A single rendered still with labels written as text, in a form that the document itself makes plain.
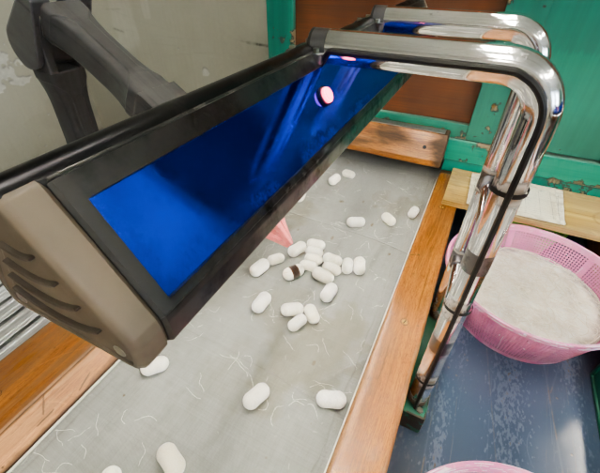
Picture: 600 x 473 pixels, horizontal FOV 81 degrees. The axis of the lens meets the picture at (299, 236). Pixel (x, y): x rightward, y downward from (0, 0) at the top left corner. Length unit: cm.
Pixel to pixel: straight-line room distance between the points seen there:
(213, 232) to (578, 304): 62
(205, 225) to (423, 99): 76
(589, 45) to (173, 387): 85
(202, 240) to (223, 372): 35
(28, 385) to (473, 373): 59
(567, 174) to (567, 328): 36
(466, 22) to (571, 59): 46
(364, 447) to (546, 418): 29
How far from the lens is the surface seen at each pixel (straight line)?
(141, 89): 56
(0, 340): 77
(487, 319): 59
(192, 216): 16
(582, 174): 92
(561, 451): 61
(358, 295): 57
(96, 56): 61
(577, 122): 88
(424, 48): 26
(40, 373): 56
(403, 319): 52
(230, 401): 48
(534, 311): 66
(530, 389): 64
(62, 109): 76
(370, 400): 45
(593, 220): 85
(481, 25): 41
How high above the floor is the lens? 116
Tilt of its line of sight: 39 degrees down
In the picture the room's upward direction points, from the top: straight up
